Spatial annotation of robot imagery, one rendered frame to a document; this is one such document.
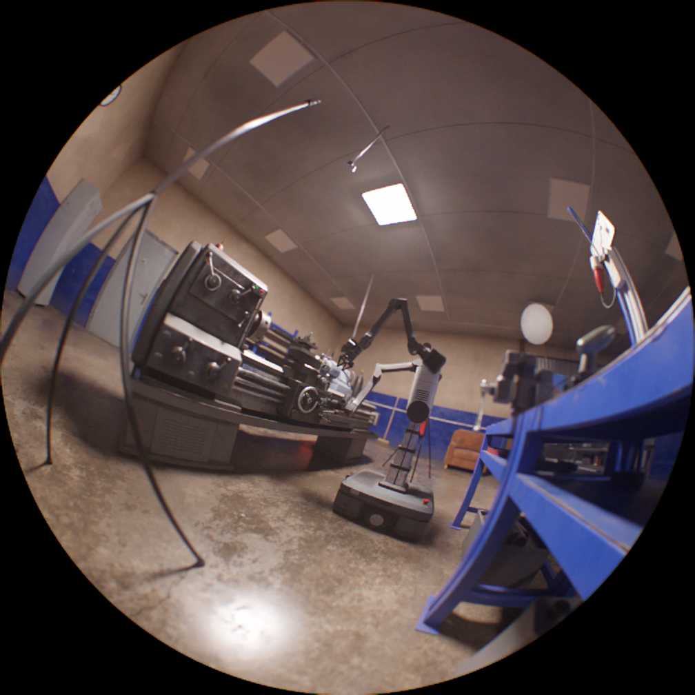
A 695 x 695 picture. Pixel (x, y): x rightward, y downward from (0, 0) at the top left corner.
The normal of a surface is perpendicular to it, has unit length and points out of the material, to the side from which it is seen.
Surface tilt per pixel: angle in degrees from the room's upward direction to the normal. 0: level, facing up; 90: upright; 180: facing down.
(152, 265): 90
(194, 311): 90
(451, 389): 90
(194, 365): 90
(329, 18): 180
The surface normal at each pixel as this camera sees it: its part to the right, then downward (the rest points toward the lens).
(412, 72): -0.31, 0.91
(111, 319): 0.80, 0.11
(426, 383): -0.36, -0.36
